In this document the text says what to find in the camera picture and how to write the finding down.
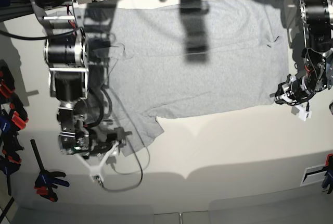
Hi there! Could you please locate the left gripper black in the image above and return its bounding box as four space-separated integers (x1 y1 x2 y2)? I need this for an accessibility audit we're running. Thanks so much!
274 77 316 104

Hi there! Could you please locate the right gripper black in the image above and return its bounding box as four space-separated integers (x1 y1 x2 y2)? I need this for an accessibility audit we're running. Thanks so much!
83 127 132 158

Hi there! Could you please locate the grey T-shirt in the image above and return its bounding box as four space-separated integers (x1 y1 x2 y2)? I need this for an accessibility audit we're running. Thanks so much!
81 0 289 156

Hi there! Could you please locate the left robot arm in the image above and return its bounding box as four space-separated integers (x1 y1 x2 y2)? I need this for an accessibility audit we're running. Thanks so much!
274 0 332 106

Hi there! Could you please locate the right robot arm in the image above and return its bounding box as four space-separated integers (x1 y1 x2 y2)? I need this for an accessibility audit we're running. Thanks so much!
30 0 129 159

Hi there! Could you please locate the blue black bar clamp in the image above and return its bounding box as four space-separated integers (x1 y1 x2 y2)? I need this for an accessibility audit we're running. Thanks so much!
30 139 70 202

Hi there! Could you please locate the white label plate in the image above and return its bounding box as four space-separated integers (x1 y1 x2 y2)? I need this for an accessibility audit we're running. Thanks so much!
300 164 326 186

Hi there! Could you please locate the blue clamp right edge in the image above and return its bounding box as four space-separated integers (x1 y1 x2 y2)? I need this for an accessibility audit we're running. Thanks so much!
322 154 333 194

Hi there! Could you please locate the red black clamp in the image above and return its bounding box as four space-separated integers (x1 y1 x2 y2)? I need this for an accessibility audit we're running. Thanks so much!
9 97 29 131
1 59 15 102

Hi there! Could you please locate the red black clamp top left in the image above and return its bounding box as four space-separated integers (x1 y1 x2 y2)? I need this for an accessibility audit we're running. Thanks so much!
1 59 15 102

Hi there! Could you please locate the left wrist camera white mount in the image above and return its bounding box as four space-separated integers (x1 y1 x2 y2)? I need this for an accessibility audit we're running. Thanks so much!
282 74 312 121

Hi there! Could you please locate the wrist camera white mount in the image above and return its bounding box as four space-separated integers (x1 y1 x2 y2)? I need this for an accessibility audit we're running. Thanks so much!
282 74 312 121
75 141 120 185

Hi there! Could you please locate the black camera cable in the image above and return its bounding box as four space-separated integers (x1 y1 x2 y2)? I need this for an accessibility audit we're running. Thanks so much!
101 88 151 192

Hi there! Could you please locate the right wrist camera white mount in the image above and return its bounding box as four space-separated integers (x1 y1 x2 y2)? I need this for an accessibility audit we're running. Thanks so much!
75 141 120 185

